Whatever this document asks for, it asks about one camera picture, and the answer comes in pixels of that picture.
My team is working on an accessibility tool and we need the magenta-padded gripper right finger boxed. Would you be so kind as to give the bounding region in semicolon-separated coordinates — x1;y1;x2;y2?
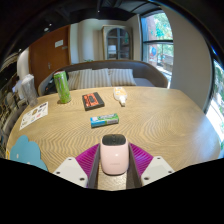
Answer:
127;142;176;190

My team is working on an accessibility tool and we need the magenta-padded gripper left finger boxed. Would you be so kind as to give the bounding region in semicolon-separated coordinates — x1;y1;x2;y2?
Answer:
52;143;101;190

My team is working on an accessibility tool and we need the blue cloud-shaped mouse pad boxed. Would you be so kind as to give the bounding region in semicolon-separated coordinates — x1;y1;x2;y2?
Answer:
9;134;49;172

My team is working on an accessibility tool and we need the small green and blue pack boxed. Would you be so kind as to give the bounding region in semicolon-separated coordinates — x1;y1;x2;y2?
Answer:
89;113;120;129

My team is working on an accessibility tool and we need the white sticker sheet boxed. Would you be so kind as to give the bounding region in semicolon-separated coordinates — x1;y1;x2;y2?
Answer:
18;101;49;131

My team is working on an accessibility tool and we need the black box with orange print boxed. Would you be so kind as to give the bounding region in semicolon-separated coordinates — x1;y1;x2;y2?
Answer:
81;91;106;112

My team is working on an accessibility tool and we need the bright side window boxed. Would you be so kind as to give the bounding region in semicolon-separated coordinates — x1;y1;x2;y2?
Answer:
204;59;224;158

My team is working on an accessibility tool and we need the grey tufted chair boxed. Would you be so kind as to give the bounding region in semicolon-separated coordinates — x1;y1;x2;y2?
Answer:
0;98;25;144

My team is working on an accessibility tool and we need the green drink can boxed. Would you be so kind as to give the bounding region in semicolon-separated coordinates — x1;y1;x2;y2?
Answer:
53;70;72;105

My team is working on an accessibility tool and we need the white squeeze tube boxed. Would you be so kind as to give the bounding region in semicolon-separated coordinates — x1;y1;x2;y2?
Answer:
112;86;128;107

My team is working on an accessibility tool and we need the black bag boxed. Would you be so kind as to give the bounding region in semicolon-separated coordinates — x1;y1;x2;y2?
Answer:
44;79;59;97

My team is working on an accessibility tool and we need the large striped cushion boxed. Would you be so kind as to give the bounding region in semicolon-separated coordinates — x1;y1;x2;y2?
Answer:
67;68;112;90

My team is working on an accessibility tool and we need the grey curved sofa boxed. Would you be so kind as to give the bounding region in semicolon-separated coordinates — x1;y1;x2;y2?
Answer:
37;59;169;97

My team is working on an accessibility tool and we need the small striped cushion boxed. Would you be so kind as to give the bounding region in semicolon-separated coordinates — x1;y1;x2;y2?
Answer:
108;68;137;87

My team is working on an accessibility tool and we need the brown wooden door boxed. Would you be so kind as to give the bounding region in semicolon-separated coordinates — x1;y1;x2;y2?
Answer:
28;24;72;91

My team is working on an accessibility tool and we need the black-framed window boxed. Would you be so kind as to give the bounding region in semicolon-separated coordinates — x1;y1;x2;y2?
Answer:
140;11;174;88

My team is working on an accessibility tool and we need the glass-door cabinet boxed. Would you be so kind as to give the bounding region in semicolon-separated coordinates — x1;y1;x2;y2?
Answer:
101;25;133;61

